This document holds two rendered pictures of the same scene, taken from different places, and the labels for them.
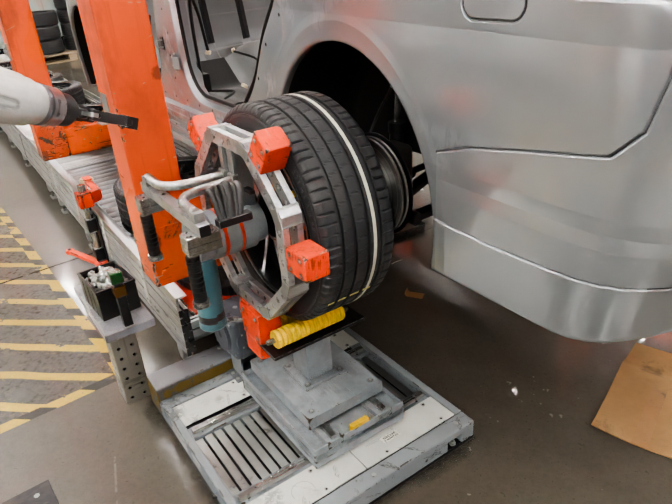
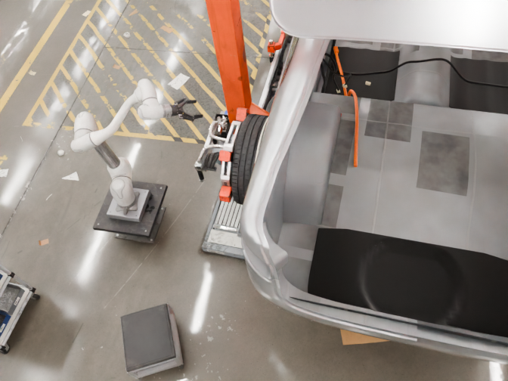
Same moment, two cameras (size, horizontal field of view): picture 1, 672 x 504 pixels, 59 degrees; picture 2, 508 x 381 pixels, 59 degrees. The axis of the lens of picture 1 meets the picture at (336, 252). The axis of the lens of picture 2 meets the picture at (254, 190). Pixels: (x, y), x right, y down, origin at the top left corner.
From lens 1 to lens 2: 2.44 m
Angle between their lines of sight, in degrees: 48
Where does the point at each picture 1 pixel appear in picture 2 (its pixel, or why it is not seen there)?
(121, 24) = (227, 60)
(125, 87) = (226, 79)
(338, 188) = (241, 181)
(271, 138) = (223, 156)
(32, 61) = not seen: outside the picture
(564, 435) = not seen: hidden behind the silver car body
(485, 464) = not seen: hidden behind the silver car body
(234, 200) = (211, 163)
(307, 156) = (236, 165)
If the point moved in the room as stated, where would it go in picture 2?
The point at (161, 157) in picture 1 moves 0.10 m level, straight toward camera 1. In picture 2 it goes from (238, 103) to (231, 113)
